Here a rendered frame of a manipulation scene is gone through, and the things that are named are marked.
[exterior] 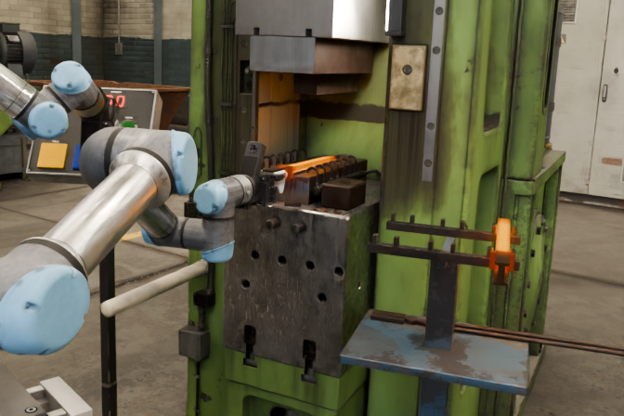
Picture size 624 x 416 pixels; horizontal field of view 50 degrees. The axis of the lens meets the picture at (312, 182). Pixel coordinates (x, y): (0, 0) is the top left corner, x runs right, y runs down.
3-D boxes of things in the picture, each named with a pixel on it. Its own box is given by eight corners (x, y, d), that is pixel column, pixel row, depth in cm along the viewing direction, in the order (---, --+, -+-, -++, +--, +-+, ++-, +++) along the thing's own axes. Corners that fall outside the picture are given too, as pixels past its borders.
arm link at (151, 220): (42, 166, 121) (147, 256, 164) (97, 171, 118) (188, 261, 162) (62, 111, 125) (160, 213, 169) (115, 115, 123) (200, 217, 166)
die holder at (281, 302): (340, 378, 181) (348, 216, 172) (221, 346, 197) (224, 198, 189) (407, 312, 230) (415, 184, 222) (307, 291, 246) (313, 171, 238)
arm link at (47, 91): (9, 120, 141) (51, 86, 144) (6, 114, 151) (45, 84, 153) (36, 148, 144) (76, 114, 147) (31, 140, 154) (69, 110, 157)
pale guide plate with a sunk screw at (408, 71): (420, 110, 178) (424, 45, 175) (388, 109, 182) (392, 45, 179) (422, 110, 180) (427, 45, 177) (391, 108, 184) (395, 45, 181)
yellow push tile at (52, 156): (62, 168, 189) (67, 144, 192) (36, 166, 189) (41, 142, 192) (65, 170, 191) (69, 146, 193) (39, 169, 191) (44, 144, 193)
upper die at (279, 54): (314, 73, 177) (315, 37, 175) (249, 71, 186) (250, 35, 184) (371, 73, 214) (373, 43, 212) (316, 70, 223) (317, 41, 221)
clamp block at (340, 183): (348, 211, 179) (350, 187, 177) (319, 206, 182) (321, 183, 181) (366, 203, 189) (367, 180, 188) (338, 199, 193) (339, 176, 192)
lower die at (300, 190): (308, 205, 184) (309, 175, 182) (246, 196, 192) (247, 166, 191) (366, 182, 221) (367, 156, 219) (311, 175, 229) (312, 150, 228)
